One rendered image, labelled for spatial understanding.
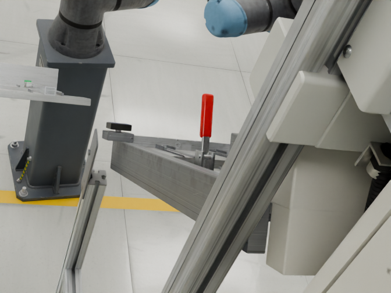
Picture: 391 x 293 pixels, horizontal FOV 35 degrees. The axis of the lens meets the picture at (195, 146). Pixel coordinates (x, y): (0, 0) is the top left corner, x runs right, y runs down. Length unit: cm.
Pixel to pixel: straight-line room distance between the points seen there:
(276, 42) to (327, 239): 20
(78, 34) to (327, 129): 126
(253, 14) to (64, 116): 84
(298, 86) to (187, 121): 203
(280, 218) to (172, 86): 204
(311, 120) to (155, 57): 226
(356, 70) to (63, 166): 165
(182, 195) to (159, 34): 209
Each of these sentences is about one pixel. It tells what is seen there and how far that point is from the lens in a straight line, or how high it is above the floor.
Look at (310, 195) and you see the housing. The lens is 58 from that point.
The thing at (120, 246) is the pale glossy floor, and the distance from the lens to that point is 201.
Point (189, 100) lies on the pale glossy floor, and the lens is 257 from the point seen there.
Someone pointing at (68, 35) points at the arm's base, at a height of 61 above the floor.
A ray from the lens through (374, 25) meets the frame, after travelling 43.
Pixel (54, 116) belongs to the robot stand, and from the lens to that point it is 185.
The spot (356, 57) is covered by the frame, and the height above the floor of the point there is 141.
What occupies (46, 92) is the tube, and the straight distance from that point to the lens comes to 85.
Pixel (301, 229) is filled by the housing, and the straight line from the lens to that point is 59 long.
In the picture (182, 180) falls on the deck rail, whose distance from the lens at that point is 81.
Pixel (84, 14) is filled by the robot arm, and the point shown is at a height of 68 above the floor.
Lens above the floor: 162
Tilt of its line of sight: 43 degrees down
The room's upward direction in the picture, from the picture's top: 23 degrees clockwise
